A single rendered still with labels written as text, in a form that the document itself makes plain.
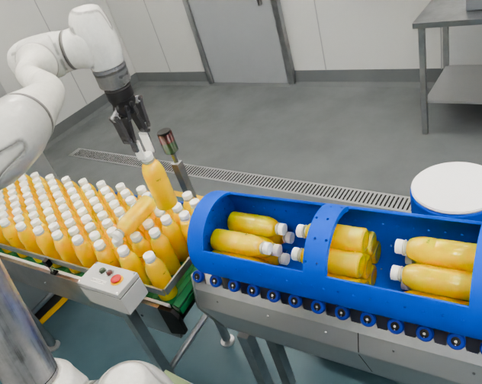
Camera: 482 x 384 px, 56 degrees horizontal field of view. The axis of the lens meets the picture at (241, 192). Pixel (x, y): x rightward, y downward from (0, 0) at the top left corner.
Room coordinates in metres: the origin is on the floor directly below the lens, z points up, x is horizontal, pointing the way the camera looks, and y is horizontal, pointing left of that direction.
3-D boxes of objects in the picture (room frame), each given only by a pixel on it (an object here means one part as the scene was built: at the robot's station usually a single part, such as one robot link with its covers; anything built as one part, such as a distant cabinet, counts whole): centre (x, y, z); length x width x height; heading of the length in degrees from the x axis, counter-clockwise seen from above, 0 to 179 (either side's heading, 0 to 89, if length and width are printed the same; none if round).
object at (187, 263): (1.31, 0.23, 0.96); 0.40 x 0.01 x 0.03; 140
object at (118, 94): (1.25, 0.23, 1.62); 0.08 x 0.07 x 0.09; 143
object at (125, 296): (1.17, 0.51, 1.05); 0.20 x 0.10 x 0.10; 50
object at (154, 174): (1.26, 0.24, 1.33); 0.07 x 0.07 x 0.19
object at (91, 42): (1.24, 0.24, 1.80); 0.13 x 0.11 x 0.16; 79
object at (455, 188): (1.12, -0.68, 1.03); 0.28 x 0.28 x 0.01
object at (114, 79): (1.24, 0.23, 1.70); 0.09 x 0.09 x 0.06
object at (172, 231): (1.39, 0.30, 0.99); 0.07 x 0.07 x 0.19
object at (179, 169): (1.78, 0.23, 0.55); 0.04 x 0.04 x 1.10; 50
